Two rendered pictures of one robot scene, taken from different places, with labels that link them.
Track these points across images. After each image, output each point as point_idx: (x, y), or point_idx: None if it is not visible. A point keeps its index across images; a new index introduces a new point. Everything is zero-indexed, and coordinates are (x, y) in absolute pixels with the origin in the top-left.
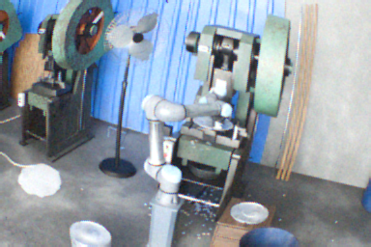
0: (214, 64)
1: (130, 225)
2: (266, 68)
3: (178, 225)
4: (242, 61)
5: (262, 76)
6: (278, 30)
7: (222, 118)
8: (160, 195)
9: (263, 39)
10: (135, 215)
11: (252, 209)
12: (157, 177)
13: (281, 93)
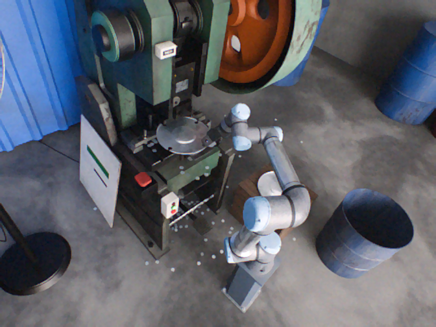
0: None
1: (191, 309)
2: (297, 45)
3: (204, 248)
4: (216, 37)
5: (289, 60)
6: None
7: (230, 133)
8: (265, 266)
9: None
10: (169, 290)
11: (276, 183)
12: (260, 257)
13: None
